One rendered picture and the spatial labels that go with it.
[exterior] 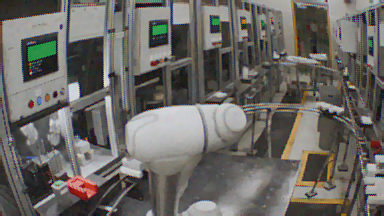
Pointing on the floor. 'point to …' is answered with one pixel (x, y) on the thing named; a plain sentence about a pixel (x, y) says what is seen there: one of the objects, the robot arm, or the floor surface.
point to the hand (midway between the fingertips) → (122, 140)
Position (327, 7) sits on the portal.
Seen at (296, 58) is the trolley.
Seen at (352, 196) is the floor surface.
